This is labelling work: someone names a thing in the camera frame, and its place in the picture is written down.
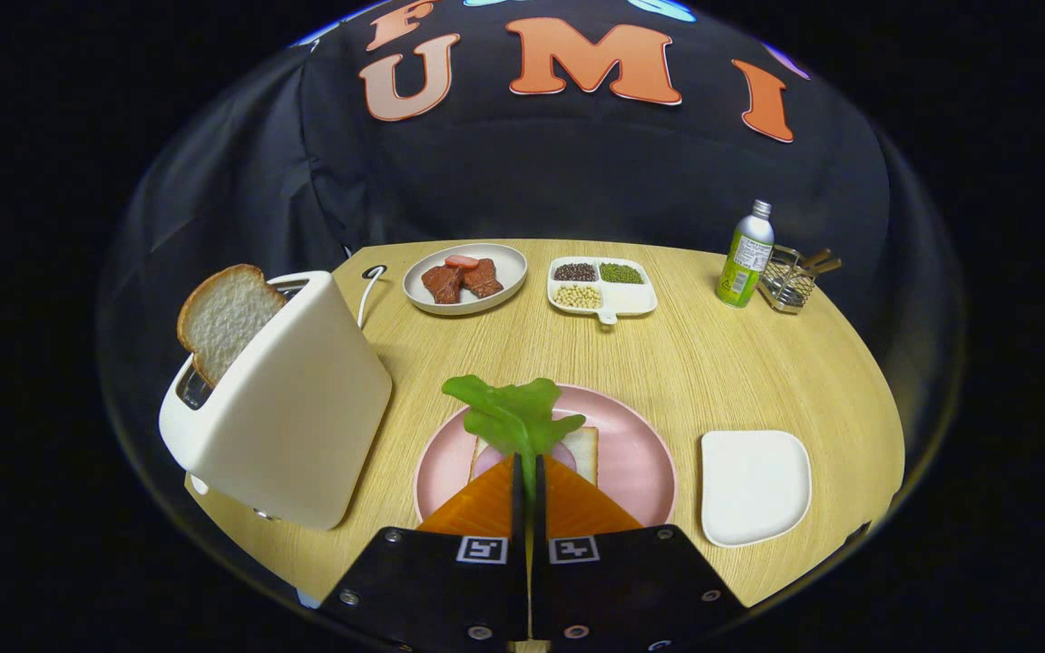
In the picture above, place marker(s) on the brown wooden utensil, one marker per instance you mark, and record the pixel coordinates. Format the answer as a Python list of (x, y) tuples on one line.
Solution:
[(828, 267), (817, 257)]

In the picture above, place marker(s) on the white bread slice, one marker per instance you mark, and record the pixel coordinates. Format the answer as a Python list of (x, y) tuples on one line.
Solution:
[(585, 449)]

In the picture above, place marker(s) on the grey round plate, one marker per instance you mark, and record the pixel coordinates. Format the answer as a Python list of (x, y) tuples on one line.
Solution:
[(506, 268)]

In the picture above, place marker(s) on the white divided tray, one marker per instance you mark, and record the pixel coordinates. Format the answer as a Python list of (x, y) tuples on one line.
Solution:
[(631, 297)]

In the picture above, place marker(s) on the brown meat piece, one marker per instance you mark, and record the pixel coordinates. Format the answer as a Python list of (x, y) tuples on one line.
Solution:
[(483, 279), (442, 284)]

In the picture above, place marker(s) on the pink sausage slice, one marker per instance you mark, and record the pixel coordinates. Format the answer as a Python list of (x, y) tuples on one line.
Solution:
[(462, 261)]

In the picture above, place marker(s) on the white square plate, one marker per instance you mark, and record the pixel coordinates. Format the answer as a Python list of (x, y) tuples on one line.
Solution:
[(754, 490)]

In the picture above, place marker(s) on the pile of green beans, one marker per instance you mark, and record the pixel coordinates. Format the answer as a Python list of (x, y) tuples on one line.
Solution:
[(620, 273)]

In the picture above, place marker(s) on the toasted bread slice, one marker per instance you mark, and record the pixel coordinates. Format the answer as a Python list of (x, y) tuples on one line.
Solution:
[(223, 317)]

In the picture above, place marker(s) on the green label bottle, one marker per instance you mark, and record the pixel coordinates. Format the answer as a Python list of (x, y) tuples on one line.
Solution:
[(745, 263)]

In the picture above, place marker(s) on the white toaster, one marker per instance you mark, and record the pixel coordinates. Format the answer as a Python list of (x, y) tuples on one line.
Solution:
[(296, 417)]

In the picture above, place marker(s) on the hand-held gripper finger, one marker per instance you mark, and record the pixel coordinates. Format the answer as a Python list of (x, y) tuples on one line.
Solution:
[(517, 512), (540, 517)]

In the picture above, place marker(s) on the pink ham slice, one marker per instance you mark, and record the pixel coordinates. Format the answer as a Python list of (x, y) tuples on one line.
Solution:
[(489, 462)]

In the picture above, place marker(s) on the green lettuce leaf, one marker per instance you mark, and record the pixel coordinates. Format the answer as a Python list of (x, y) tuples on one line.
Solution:
[(509, 417)]

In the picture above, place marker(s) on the pile of yellow soybeans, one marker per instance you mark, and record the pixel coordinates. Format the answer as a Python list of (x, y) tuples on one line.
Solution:
[(578, 296)]

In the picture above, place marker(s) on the pile of dark beans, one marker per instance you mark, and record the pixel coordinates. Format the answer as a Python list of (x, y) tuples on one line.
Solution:
[(575, 271)]

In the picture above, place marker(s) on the pink round plate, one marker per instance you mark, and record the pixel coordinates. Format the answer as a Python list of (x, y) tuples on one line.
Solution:
[(631, 453)]

